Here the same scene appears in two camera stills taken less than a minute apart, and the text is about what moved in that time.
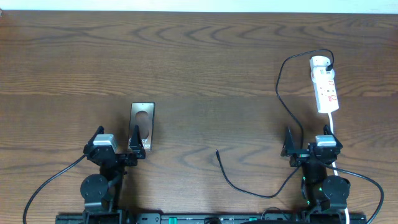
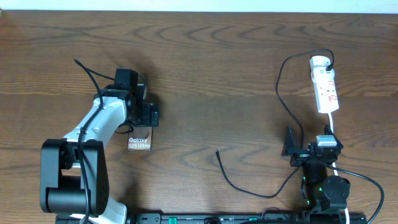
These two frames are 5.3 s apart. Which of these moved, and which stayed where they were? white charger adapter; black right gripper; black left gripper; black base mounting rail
Moved: black left gripper
Stayed: black right gripper; white charger adapter; black base mounting rail
